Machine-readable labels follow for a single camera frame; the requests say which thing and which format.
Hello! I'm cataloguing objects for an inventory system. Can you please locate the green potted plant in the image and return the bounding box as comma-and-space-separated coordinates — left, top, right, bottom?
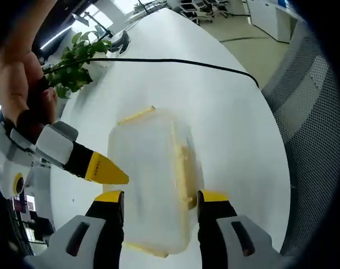
43, 31, 112, 99

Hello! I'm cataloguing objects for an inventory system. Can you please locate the clear box with yellow buckles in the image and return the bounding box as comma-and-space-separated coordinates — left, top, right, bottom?
107, 105, 205, 258

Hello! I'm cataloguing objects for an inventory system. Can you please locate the grey mesh office chair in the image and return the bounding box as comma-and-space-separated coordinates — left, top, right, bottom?
261, 21, 340, 257

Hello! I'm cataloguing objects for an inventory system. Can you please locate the row of office chairs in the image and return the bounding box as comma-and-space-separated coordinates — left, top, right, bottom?
180, 0, 230, 25

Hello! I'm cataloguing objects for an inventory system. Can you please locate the computer monitor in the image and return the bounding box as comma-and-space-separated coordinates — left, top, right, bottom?
12, 193, 36, 214

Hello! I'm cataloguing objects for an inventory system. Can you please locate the white cabinet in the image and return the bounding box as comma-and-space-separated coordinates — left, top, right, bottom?
245, 0, 298, 44

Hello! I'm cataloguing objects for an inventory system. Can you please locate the white plant pot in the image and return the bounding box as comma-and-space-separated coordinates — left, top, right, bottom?
82, 53, 112, 82

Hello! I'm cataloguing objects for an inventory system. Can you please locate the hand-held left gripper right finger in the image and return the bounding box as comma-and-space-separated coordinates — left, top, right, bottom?
196, 189, 283, 269

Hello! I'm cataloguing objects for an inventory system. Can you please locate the person's right hand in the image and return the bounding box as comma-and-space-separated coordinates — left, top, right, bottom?
0, 30, 59, 127

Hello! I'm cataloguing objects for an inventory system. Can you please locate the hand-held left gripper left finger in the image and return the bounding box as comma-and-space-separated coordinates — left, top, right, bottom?
46, 189, 125, 269

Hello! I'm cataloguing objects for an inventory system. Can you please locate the black cable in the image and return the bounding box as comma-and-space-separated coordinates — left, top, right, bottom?
43, 57, 261, 90

